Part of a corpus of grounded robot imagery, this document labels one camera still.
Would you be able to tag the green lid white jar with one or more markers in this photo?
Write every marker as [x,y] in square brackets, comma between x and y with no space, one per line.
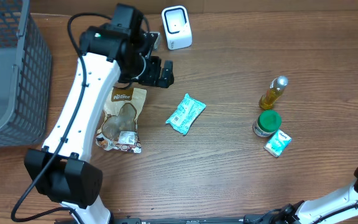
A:
[267,123]

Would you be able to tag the teal tissue pack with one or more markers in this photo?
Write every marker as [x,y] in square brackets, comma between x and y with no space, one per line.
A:
[277,143]
[186,113]

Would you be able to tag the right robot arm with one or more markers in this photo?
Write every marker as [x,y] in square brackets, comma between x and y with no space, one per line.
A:
[335,207]

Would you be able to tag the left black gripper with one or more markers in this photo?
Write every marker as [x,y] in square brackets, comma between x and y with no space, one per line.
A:
[151,78]

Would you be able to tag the snack packet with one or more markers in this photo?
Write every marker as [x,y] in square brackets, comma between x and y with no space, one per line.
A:
[119,131]

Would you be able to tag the yellow liquid bottle silver cap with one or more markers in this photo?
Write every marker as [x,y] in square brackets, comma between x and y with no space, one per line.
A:
[273,93]

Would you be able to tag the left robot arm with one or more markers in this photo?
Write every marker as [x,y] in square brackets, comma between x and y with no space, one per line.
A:
[119,51]

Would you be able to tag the grey plastic shopping basket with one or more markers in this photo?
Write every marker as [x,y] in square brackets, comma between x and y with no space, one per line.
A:
[25,75]

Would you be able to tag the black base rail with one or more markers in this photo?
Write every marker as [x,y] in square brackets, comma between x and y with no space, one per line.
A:
[239,220]

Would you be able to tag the white barcode scanner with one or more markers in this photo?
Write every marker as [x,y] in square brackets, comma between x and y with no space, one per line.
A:
[177,27]

